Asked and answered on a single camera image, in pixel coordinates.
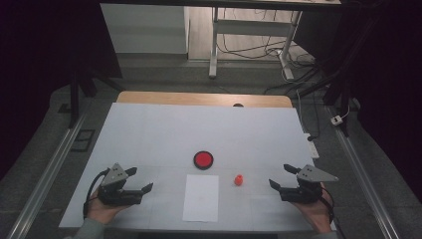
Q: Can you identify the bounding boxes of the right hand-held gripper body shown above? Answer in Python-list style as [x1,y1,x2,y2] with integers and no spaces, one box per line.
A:
[280,164,339,204]

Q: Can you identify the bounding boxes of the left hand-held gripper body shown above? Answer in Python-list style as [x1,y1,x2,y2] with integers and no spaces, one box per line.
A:
[97,162,143,207]

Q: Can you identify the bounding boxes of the person's left hand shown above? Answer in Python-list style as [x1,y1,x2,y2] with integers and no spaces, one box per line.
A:
[87,189,130,225]

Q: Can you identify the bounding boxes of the person's right hand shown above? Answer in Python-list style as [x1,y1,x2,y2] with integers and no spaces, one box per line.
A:
[293,190,333,234]

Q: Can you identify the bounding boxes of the round red ink pad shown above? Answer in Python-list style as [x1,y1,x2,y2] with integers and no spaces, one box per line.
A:
[193,150,215,170]

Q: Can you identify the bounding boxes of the white paper sheet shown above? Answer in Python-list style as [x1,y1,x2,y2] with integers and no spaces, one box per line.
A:
[181,174,220,223]

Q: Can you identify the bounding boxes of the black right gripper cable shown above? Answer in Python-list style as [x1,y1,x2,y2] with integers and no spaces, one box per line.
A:
[319,185,336,227]

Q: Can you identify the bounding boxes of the white desk frame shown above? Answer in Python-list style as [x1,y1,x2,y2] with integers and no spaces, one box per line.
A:
[208,6,303,81]

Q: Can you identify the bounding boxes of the black floor socket plate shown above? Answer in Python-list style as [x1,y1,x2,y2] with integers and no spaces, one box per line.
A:
[71,128,97,152]

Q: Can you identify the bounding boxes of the black floor cables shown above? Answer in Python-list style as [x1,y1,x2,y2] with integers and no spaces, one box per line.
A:
[217,8,317,96]

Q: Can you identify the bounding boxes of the white power strip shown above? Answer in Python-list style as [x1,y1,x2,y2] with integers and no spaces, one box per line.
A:
[304,132,320,159]

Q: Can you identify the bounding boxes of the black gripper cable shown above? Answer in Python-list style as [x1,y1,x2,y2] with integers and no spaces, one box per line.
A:
[319,185,336,227]
[83,167,111,220]

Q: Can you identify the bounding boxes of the white cabinet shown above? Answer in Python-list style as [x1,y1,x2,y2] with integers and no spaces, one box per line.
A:
[100,3,190,55]

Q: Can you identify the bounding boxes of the aluminium floor rail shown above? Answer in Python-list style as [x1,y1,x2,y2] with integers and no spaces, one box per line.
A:
[6,111,88,239]
[326,106,401,239]

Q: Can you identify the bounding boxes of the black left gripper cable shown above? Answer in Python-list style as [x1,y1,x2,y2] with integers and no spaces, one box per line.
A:
[83,167,111,220]

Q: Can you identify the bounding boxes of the wooden table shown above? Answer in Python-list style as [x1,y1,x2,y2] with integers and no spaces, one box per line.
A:
[116,91,294,109]

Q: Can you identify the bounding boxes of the black metal stand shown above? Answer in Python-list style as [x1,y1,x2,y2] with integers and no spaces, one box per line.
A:
[292,13,382,137]
[68,63,125,128]

